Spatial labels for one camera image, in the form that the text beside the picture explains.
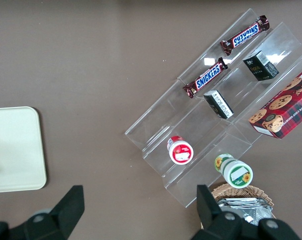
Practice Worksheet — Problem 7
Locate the light tan wicker basket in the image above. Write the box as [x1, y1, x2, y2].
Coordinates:
[212, 183, 277, 230]

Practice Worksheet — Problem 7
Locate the clear acrylic stepped shelf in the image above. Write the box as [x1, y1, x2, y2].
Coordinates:
[177, 8, 302, 146]
[124, 77, 252, 209]

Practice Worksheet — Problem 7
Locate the Snickers chocolate bar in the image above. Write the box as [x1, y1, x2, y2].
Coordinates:
[182, 57, 229, 99]
[220, 14, 271, 56]

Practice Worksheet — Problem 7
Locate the green lidded yogurt cup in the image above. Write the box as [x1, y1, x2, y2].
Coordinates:
[214, 153, 254, 189]

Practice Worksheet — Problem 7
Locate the silver foil packet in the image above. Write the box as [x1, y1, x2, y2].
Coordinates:
[217, 197, 274, 226]

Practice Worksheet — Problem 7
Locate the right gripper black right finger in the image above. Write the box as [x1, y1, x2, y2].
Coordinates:
[192, 184, 243, 240]

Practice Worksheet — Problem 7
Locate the red plaid cookie box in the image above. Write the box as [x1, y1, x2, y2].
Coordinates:
[248, 64, 302, 140]

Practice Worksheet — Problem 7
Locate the small black carton box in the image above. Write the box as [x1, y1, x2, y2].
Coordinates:
[203, 89, 235, 120]
[242, 50, 279, 82]

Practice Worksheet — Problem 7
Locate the red lidded yogurt cup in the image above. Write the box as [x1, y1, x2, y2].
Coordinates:
[166, 135, 194, 165]

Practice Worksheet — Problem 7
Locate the beige rectangular tray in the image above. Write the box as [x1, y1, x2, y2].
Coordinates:
[0, 106, 47, 194]

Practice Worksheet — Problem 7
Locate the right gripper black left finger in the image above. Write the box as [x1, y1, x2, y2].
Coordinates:
[9, 184, 86, 240]

